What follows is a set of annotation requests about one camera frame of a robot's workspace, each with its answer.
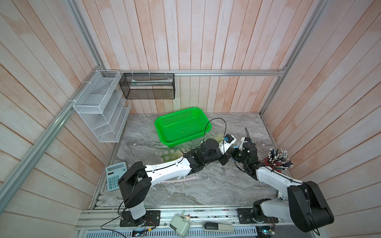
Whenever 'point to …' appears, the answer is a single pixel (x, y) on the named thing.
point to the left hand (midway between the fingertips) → (233, 151)
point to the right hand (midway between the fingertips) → (226, 145)
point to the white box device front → (181, 224)
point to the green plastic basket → (175, 127)
